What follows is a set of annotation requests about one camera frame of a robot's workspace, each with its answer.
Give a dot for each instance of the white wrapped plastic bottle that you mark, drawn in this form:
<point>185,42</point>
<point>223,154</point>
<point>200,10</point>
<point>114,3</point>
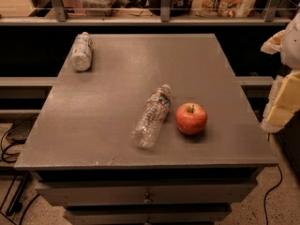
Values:
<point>81,52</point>

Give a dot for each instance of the printed snack bag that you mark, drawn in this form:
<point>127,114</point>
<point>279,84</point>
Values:
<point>224,8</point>

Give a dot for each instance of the red apple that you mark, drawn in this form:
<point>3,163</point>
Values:
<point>191,118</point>

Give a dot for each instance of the grey cabinet with drawers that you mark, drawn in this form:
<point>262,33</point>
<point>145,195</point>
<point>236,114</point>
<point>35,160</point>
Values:
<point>81,150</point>

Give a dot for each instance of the black power adapter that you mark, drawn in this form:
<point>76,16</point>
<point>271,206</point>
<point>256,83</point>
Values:
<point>19,132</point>

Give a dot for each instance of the grey metal shelf rail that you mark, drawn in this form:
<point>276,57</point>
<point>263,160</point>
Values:
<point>133,12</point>

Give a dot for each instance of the clear empty plastic bottle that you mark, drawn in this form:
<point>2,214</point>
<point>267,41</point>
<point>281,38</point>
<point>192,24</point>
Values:
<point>155,111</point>

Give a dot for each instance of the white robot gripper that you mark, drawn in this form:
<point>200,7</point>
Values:
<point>292,46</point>

